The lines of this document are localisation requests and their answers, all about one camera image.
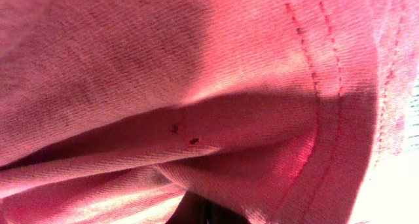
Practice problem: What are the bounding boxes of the red orange t-shirt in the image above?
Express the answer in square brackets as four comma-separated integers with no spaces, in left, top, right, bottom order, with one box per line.
[1,0,418,223]

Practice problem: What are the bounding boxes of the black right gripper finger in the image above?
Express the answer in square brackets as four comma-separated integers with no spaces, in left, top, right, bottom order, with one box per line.
[166,191,250,224]

